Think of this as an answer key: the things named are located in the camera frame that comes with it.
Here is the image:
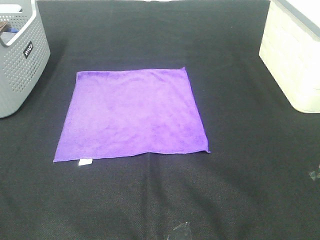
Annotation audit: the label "clothes inside grey basket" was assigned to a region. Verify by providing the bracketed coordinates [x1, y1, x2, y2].
[0, 21, 19, 43]

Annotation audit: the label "white plastic storage bin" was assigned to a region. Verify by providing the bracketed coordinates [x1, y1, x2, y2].
[259, 0, 320, 114]

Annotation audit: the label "clear tape piece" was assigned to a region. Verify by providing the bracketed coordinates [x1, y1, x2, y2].
[308, 166, 320, 181]
[167, 222, 192, 240]

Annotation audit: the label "clear tape piece right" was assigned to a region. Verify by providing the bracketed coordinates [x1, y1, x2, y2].
[308, 166, 320, 181]

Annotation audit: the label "purple microfiber towel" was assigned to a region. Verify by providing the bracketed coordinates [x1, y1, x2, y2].
[53, 68, 209, 163]

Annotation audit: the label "grey perforated laundry basket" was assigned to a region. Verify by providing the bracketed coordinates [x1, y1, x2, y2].
[0, 0, 51, 118]

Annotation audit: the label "black table cover cloth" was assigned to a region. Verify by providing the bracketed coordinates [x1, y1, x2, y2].
[0, 0, 320, 240]

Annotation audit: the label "clear tape piece bottom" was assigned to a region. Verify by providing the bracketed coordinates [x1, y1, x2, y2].
[167, 222, 192, 240]

